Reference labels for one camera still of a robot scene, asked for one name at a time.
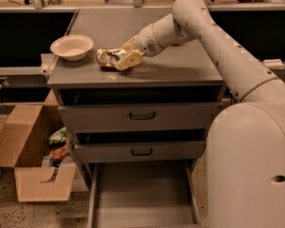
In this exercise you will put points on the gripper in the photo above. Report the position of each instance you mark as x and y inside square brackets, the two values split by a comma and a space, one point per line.
[147, 42]

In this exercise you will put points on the orange gold can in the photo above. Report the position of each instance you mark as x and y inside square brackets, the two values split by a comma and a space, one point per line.
[110, 57]

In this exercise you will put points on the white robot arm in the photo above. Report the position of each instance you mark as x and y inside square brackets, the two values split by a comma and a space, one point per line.
[245, 147]

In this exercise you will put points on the grey top drawer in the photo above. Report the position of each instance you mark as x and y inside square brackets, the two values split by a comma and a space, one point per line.
[137, 117]

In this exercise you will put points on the grey drawer cabinet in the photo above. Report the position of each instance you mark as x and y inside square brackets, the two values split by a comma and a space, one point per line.
[181, 74]

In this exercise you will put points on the grey middle drawer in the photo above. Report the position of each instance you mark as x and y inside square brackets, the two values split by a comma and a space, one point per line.
[139, 151]

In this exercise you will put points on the grey open bottom drawer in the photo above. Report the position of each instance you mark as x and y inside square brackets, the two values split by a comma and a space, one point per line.
[143, 194]

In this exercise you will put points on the white bowl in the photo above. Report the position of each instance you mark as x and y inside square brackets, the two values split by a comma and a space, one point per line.
[72, 47]

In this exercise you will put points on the green snack bag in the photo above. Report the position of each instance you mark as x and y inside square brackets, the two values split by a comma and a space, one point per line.
[59, 136]

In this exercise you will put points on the orange snack bag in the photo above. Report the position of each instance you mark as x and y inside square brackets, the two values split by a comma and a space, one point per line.
[58, 154]

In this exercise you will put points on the white power strip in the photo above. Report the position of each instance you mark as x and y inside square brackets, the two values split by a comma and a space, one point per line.
[271, 63]

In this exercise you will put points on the open cardboard box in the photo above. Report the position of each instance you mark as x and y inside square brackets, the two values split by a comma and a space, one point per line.
[24, 142]

